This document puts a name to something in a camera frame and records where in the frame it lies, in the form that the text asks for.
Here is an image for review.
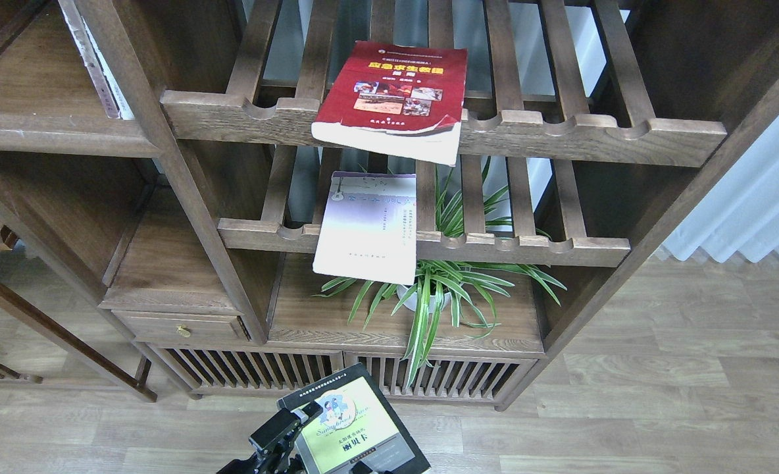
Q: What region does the slatted cabinet door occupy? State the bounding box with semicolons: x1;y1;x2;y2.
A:
155;347;344;396
343;351;537;403

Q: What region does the dark wooden bookshelf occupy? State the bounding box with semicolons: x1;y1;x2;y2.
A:
0;1;779;411

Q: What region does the white pleated curtain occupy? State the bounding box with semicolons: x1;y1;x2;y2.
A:
661;115;779;262

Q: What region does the white book spine upright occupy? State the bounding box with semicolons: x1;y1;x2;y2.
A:
58;0;135;120

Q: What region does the pale purple white book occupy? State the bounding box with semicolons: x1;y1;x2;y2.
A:
313;171;416;286

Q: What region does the left slatted cabinet door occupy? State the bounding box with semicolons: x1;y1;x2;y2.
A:
155;347;344;396

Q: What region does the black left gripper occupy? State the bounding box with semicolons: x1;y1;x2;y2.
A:
218;402;322;473

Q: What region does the wooden drawer with brass knob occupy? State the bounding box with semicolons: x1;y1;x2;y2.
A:
114;310;248;342

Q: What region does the right slatted cabinet door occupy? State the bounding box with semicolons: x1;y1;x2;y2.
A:
343;351;537;403

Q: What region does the white plant pot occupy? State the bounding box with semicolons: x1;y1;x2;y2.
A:
396;283;452;314

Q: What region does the red paperback book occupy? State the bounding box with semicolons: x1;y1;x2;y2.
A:
311;40;467;166

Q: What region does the green spider plant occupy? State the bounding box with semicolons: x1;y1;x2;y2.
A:
316;158;568;389

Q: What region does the green and black book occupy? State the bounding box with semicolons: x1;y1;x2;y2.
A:
278;363;430;473

